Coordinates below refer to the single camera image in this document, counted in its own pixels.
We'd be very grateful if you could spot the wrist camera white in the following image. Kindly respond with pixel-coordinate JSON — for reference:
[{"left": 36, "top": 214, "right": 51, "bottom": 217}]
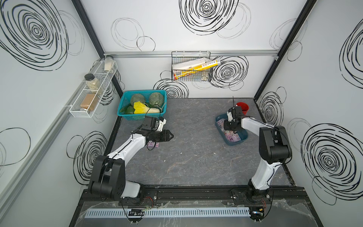
[
  {"left": 227, "top": 111, "right": 233, "bottom": 122},
  {"left": 156, "top": 119, "right": 166, "bottom": 132}
]

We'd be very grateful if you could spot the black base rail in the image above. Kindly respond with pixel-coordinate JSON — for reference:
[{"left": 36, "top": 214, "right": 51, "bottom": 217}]
[{"left": 79, "top": 185, "right": 310, "bottom": 206}]

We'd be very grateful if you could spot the clear lid jar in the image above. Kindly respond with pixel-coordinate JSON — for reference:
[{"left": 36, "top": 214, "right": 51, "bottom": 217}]
[{"left": 104, "top": 55, "right": 114, "bottom": 72}]

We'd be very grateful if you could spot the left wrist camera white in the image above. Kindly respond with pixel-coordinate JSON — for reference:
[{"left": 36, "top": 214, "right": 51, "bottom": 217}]
[{"left": 156, "top": 119, "right": 166, "bottom": 132}]

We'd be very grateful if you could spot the black lid spice jar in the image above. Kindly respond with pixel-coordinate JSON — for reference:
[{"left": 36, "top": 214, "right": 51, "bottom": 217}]
[{"left": 84, "top": 73, "right": 101, "bottom": 93}]

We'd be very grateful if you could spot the green toy cucumber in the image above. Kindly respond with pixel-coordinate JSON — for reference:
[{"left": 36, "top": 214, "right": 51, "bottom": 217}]
[{"left": 119, "top": 106, "right": 135, "bottom": 114}]

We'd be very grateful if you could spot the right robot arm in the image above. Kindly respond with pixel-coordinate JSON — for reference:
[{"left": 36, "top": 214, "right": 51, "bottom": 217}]
[{"left": 224, "top": 107, "right": 292, "bottom": 201}]

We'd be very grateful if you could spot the teal plastic basket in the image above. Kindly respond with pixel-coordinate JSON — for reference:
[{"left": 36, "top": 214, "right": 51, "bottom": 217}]
[{"left": 117, "top": 90, "right": 167, "bottom": 121}]

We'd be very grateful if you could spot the red cup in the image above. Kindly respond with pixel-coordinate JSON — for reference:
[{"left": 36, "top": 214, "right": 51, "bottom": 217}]
[{"left": 236, "top": 102, "right": 249, "bottom": 115}]

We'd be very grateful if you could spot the white slotted cable duct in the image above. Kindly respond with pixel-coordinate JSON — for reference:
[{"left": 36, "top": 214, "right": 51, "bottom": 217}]
[{"left": 85, "top": 207, "right": 251, "bottom": 218}]

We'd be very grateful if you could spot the white paper package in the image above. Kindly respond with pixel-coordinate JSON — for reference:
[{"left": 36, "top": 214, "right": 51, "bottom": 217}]
[{"left": 172, "top": 58, "right": 211, "bottom": 71}]

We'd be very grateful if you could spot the purple Kuromi sticker sheet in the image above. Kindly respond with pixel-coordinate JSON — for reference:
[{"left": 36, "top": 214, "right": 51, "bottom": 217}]
[{"left": 147, "top": 141, "right": 159, "bottom": 148}]

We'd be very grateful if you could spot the green melon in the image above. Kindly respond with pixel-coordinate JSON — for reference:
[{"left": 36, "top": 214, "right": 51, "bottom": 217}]
[
  {"left": 130, "top": 93, "right": 146, "bottom": 106},
  {"left": 149, "top": 92, "right": 164, "bottom": 108}
]

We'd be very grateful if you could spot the left green melon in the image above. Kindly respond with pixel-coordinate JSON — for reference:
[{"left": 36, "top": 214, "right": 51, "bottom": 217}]
[{"left": 130, "top": 93, "right": 146, "bottom": 106}]

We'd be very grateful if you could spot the yellow foil box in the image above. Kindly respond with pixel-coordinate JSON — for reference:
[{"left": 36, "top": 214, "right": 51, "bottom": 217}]
[{"left": 173, "top": 60, "right": 220, "bottom": 80}]

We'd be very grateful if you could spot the white wire wall shelf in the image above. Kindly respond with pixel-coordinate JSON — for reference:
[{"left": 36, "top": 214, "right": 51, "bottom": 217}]
[{"left": 69, "top": 57, "right": 118, "bottom": 118}]

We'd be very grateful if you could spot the right green melon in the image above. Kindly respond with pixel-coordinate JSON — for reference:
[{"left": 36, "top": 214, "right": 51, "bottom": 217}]
[{"left": 149, "top": 92, "right": 164, "bottom": 108}]

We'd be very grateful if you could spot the dark teal storage box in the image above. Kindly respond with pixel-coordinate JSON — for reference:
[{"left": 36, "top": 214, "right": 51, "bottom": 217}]
[{"left": 215, "top": 114, "right": 248, "bottom": 146}]

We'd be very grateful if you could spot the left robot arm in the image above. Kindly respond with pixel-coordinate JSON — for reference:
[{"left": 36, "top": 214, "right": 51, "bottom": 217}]
[{"left": 88, "top": 116, "right": 174, "bottom": 201}]

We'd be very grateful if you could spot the black wire wall basket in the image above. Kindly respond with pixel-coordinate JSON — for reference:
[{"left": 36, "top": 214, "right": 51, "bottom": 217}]
[{"left": 171, "top": 51, "right": 211, "bottom": 82}]

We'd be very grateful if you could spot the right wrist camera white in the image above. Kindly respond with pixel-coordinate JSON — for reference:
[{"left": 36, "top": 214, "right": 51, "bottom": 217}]
[{"left": 227, "top": 111, "right": 233, "bottom": 122}]

